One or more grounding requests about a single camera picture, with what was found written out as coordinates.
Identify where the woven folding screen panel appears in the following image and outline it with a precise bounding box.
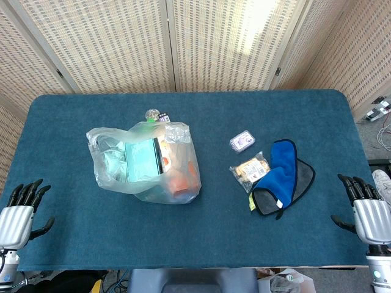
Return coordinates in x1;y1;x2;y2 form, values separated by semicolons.
5;0;178;94
166;0;306;92
0;5;76;196
270;0;391;120

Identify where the orange package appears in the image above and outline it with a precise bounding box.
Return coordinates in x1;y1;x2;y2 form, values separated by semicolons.
169;161;198;198

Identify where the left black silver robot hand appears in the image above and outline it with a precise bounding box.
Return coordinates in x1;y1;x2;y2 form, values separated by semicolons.
0;179;56;250

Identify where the crumpled plastic bag with bottle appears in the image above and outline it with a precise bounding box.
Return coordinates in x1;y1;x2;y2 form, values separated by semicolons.
259;268;315;293

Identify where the clear purple card case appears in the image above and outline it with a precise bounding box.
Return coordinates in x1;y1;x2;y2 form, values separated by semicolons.
229;129;257;153

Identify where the white power strip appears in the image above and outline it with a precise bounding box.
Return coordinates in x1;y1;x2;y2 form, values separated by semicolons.
365;96;391;122

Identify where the transparent plastic shopping bag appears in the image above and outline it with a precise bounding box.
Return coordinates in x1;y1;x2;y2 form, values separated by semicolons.
86;121;202;204

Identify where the clear snack packet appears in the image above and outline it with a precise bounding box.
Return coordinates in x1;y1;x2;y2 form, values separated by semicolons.
228;151;271;193

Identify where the white sneaker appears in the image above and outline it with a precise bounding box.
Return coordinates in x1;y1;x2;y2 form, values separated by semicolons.
371;169;391;211

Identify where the black metal frame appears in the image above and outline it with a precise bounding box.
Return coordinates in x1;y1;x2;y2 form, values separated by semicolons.
368;158;391;175

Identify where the white cable bundle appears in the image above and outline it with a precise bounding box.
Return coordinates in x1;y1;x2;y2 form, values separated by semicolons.
377;121;391;150

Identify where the black bag on floor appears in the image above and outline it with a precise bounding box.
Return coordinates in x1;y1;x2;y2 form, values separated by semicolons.
18;270;108;293

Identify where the teal cardboard box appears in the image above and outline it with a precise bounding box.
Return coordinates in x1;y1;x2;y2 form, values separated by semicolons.
124;137;168;183

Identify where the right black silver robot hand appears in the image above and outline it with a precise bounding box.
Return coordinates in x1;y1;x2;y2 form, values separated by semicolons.
331;173;391;247

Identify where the blue floor cable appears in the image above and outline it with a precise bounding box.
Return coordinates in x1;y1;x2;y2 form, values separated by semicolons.
102;270;131;293

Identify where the grey cloth black edging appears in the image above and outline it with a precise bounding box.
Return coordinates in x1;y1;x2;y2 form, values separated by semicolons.
252;158;316;220

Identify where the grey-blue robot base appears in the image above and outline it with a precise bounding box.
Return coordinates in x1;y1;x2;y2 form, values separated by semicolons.
126;268;260;293

